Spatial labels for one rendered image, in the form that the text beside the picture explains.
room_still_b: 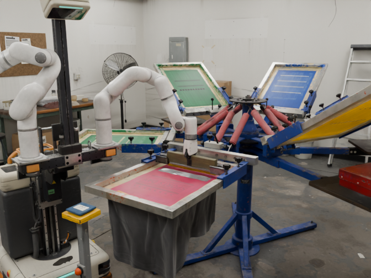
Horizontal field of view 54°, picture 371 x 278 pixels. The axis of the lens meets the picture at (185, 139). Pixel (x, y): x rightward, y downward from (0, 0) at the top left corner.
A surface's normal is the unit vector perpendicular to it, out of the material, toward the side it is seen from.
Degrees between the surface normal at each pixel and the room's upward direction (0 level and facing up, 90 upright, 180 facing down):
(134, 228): 93
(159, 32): 90
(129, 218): 92
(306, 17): 90
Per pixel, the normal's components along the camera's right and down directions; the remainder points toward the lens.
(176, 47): -0.55, 0.20
